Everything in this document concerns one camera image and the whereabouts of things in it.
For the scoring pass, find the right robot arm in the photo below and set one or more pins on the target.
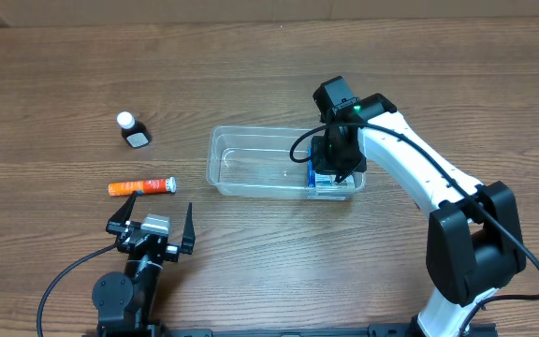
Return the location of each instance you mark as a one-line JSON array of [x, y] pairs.
[[474, 235]]

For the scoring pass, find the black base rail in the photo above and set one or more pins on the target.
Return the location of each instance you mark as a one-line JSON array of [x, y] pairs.
[[297, 332]]

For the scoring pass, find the orange tablet tube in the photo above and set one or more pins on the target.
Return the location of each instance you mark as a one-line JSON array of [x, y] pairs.
[[144, 187]]

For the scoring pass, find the dark bottle white cap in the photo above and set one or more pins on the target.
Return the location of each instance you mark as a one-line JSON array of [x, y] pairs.
[[133, 131]]

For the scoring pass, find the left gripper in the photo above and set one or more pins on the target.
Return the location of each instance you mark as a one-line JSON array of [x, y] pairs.
[[118, 225]]

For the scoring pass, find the white and blue box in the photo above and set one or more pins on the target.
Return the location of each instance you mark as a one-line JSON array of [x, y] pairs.
[[320, 176]]

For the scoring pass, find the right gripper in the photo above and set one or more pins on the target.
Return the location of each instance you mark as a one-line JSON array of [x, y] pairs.
[[323, 165]]

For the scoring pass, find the clear plastic container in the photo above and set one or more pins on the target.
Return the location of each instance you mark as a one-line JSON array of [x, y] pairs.
[[254, 162]]

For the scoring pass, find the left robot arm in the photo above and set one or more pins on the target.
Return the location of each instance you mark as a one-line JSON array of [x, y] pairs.
[[124, 299]]

